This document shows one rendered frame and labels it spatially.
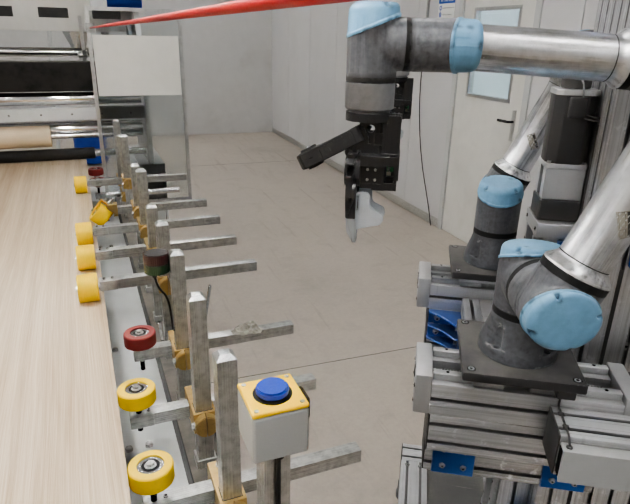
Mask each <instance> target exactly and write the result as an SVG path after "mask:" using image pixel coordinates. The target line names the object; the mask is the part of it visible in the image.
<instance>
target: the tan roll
mask: <svg viewBox="0 0 630 504"><path fill-rule="evenodd" d="M93 137H99V133H98V131H90V132H64V133H51V132H50V126H49V125H43V126H14V127H0V149H18V148H39V147H52V146H53V145H52V139H69V138H93Z"/></svg>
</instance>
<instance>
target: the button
mask: <svg viewBox="0 0 630 504"><path fill-rule="evenodd" d="M288 393H289V385H288V383H287V382H286V381H285V380H283V379H281V378H277V377H269V378H265V379H263V380H261V381H260V382H258V383H257V385H256V394H257V396H258V397H260V398H261V399H263V400H266V401H278V400H281V399H283V398H284V397H286V396H287V395H288Z"/></svg>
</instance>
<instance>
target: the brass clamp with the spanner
mask: <svg viewBox="0 0 630 504"><path fill-rule="evenodd" d="M168 340H170V342H171V346H172V358H173V364H175V367H176V368H179V369H180V370H186V368H187V370H189V369H191V364H190V350H189V347H187V348H182V349H177V348H176V345H175V340H174V331H173V330H170V331H168Z"/></svg>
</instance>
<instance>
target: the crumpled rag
mask: <svg viewBox="0 0 630 504"><path fill-rule="evenodd" d="M262 330H263V328H260V327H258V325H257V323H255V322H254V321H252V320H249V321H247V322H245V323H240V324H239V325H238V326H236V327H235V328H234V329H233V330H231V332H232V334H233V335H234V334H236V335H245V334H246V335H247V334H250V333H253V334H257V333H261V332H262Z"/></svg>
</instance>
